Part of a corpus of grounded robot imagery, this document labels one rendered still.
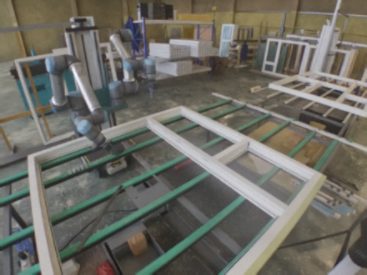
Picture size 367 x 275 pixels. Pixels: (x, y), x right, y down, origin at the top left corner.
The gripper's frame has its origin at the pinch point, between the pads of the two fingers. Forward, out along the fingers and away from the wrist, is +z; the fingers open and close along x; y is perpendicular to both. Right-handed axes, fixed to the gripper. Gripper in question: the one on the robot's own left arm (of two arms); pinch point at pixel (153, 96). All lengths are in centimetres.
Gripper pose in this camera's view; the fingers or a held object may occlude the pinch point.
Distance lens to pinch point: 182.7
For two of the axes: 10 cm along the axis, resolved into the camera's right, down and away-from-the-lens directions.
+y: 7.8, -3.2, 5.4
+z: 0.0, 8.6, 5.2
